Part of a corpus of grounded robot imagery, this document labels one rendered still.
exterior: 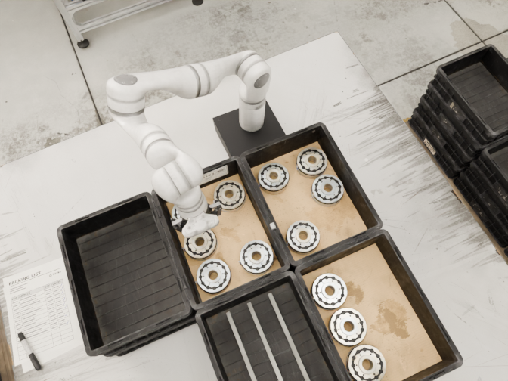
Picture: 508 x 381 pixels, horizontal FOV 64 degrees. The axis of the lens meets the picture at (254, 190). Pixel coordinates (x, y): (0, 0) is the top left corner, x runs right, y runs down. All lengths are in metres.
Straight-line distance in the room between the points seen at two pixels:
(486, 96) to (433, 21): 1.07
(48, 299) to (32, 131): 1.47
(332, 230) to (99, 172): 0.90
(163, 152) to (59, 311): 0.83
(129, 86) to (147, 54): 1.85
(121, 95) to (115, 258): 0.56
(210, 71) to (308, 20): 1.86
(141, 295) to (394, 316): 0.76
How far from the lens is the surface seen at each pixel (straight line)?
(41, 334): 1.56
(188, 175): 0.82
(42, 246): 1.64
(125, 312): 1.32
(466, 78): 2.20
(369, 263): 1.31
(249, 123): 1.47
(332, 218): 1.33
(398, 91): 2.68
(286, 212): 1.32
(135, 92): 1.04
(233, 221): 1.31
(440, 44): 3.00
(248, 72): 1.26
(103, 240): 1.40
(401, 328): 1.30
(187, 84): 1.12
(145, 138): 0.91
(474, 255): 1.57
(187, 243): 1.29
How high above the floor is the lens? 2.07
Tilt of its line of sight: 67 degrees down
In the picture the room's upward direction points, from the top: 6 degrees counter-clockwise
